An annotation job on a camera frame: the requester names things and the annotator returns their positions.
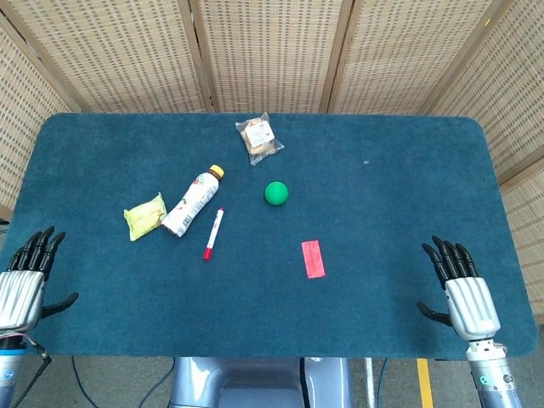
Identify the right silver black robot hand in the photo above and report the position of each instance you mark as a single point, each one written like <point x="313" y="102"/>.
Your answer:
<point x="469" y="299"/>

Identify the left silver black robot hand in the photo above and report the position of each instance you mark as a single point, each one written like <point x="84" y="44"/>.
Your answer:
<point x="19" y="293"/>

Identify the red card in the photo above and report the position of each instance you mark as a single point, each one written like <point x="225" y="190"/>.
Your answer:
<point x="313" y="259"/>

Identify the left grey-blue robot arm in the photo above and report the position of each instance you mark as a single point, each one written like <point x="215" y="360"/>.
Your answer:
<point x="8" y="370"/>

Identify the blue carpet table mat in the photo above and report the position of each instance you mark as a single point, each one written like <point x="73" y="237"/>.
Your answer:
<point x="382" y="204"/>

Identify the white table leg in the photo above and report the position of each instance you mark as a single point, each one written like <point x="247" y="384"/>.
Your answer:
<point x="369" y="382"/>

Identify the yellow-green snack packet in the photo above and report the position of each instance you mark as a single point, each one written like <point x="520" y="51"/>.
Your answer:
<point x="144" y="217"/>

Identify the white drink bottle yellow cap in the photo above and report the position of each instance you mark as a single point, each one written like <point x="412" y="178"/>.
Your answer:
<point x="191" y="204"/>

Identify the red white marker pen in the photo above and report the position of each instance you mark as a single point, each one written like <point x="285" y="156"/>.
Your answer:
<point x="213" y="233"/>

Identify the green ball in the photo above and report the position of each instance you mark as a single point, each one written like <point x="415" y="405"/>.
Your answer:
<point x="276" y="193"/>

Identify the grey-blue robot torso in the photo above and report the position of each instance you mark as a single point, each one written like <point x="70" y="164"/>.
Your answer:
<point x="255" y="382"/>

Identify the clear bag of biscuits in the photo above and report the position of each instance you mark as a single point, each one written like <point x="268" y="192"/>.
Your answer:
<point x="258" y="138"/>

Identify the woven bamboo folding screen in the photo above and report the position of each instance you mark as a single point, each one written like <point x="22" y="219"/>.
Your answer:
<point x="272" y="55"/>

